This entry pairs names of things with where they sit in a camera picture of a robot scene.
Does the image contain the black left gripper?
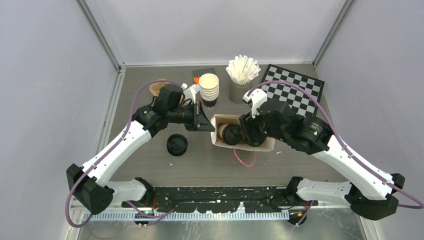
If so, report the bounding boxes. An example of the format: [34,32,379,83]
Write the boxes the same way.
[167,99,215,132]

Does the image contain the white paper coffee cup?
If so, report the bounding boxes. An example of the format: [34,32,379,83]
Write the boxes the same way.
[217,124,228,140]

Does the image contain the yellow pink paper bag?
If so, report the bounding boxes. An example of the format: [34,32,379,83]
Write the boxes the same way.
[210,114,276,167]

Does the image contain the stack of paper cups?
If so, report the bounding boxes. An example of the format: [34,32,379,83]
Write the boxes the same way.
[198,73,219,110]

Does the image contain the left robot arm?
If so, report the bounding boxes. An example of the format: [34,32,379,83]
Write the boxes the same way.
[66,83,215,215]

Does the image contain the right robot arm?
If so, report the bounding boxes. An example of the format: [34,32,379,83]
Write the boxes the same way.
[239,99,405,221]

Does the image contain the stack of black cup lids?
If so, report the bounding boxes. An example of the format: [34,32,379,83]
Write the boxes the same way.
[166,134,188,157]

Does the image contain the black white checkerboard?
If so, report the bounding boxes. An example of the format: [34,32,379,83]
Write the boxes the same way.
[261,64,325,117]

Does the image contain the small dark mat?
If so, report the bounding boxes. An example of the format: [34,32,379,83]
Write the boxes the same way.
[192,67,215,78]

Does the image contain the brown pulp cup carrier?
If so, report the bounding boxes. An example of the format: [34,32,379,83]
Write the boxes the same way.
[149,78,170,97]

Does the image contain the white paper-wrapped straws bundle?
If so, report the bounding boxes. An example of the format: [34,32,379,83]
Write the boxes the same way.
[225,55,261,86]

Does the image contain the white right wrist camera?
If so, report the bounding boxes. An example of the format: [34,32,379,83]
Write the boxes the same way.
[242,88,268,119]

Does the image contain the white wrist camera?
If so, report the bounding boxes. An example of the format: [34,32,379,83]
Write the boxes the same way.
[181,83,201,106]
[242,88,268,119]

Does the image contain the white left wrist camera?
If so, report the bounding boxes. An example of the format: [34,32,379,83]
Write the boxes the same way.
[181,83,201,106]

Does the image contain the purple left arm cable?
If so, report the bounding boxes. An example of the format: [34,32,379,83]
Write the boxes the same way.
[64,78,186,229]

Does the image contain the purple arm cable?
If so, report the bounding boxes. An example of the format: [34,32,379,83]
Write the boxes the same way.
[64,78,186,229]
[246,80,424,226]

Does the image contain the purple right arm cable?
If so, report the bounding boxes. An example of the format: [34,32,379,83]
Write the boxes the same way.
[246,80,424,226]

